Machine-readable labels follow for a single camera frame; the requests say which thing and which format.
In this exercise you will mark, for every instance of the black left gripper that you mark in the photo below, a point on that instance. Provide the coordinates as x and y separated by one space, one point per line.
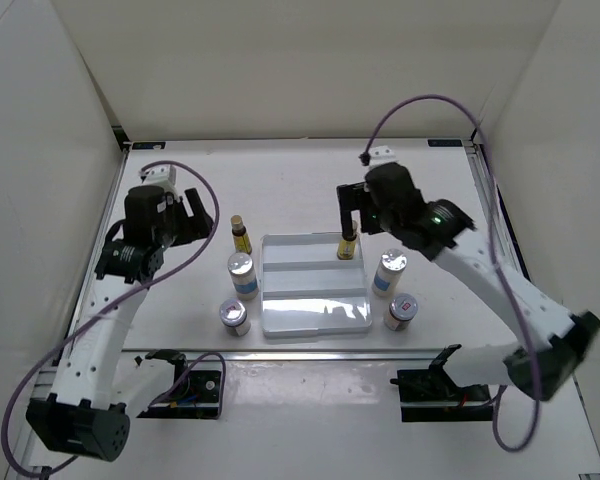
193 227

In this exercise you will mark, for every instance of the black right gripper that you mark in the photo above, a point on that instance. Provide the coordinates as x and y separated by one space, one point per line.
349 198

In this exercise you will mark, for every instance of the yellow sauce bottle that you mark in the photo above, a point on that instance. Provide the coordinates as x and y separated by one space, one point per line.
347 245
240 236

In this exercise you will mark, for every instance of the tall blue-label shaker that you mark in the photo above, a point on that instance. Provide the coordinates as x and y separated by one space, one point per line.
242 272
390 268

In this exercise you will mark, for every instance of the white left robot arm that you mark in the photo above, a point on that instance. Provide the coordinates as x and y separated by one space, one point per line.
86 412

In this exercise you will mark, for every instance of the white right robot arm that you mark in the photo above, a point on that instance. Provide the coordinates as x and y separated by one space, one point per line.
551 341

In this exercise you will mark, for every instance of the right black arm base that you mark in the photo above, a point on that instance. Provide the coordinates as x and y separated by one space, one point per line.
429 396

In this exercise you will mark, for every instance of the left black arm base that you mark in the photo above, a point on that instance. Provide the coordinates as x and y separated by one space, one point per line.
199 387

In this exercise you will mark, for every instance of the white plastic organizer tray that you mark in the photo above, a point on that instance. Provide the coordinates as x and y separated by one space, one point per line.
307 291

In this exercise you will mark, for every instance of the left short spice jar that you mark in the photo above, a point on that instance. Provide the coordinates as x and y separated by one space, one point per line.
234 317

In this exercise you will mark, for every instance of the short spice jar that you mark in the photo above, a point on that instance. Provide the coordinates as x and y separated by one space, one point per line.
401 310
234 317

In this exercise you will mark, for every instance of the right short spice jar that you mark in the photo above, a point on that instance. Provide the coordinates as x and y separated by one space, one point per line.
401 310

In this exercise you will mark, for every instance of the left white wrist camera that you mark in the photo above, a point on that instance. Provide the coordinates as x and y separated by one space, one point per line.
163 176

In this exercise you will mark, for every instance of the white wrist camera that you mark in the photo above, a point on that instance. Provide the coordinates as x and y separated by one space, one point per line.
163 176
380 155

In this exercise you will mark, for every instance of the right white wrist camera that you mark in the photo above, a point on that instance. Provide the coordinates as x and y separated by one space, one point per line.
380 155

